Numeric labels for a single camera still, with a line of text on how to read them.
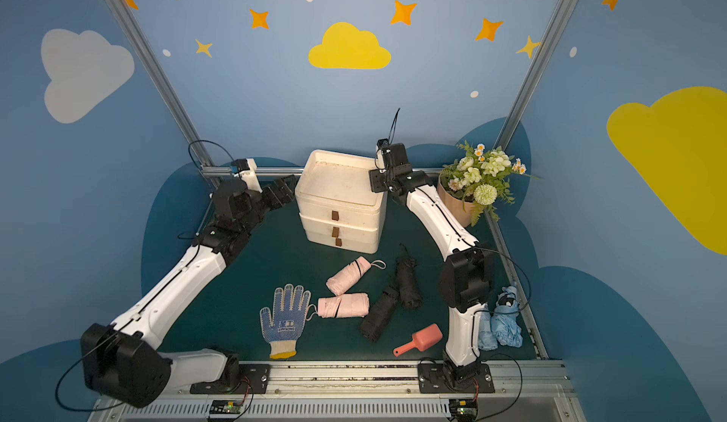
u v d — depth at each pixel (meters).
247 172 0.67
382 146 0.78
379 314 0.84
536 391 0.73
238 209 0.56
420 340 0.80
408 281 0.91
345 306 0.84
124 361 0.39
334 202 0.82
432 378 0.74
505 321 0.78
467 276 0.50
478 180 0.84
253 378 0.75
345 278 0.90
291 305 0.88
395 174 0.67
